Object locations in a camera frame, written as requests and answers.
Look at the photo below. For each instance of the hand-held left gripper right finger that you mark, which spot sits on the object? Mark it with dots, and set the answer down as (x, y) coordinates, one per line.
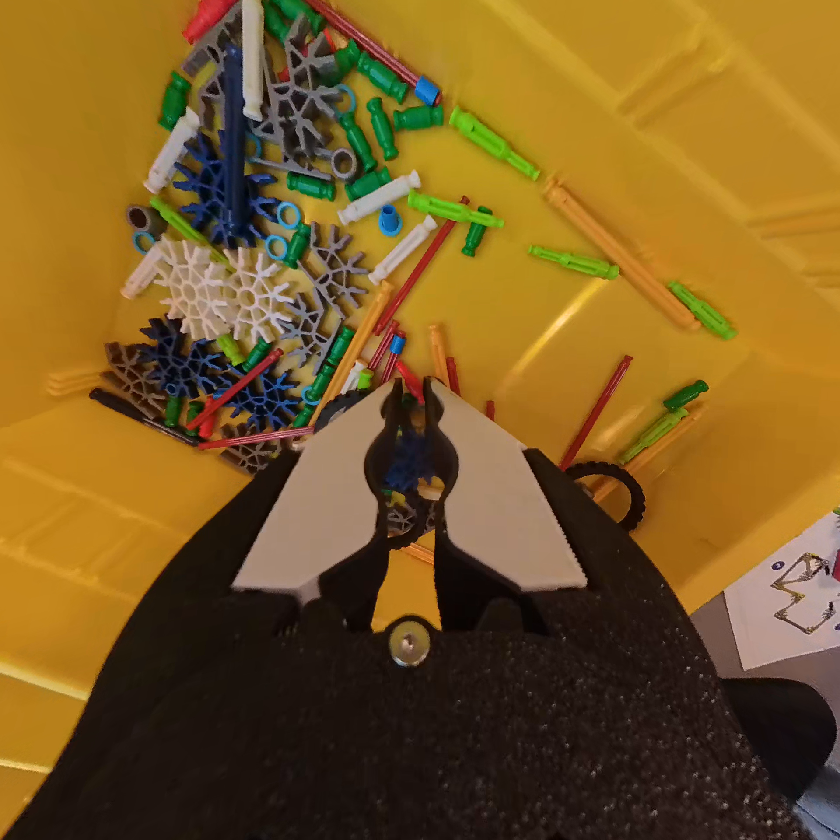
(519, 525)

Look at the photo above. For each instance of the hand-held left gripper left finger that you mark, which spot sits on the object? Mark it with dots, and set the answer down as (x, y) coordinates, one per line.
(309, 525)

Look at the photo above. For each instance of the blue snowflake connector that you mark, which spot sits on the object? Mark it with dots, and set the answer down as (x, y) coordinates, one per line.
(407, 462)

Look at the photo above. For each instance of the pile of toy rods and connectors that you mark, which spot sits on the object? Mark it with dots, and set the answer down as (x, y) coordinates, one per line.
(236, 276)

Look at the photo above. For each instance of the yellow plastic bin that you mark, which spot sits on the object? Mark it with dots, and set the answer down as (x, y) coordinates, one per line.
(591, 79)

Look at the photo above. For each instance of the black toy tyre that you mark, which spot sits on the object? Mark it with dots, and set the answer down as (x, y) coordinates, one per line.
(634, 488)

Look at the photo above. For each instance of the toy building instruction sheet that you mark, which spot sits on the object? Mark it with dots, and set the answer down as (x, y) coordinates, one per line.
(788, 630)

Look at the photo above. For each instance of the black textured pad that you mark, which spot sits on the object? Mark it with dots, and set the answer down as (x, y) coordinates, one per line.
(781, 735)

